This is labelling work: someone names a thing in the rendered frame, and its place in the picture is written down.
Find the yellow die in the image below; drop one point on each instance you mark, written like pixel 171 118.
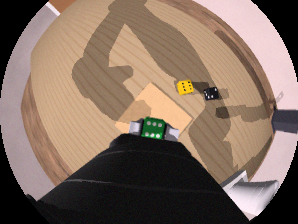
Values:
pixel 185 87

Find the tan square mat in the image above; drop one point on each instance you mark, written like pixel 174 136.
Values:
pixel 153 103

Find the green die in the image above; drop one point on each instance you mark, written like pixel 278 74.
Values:
pixel 153 127

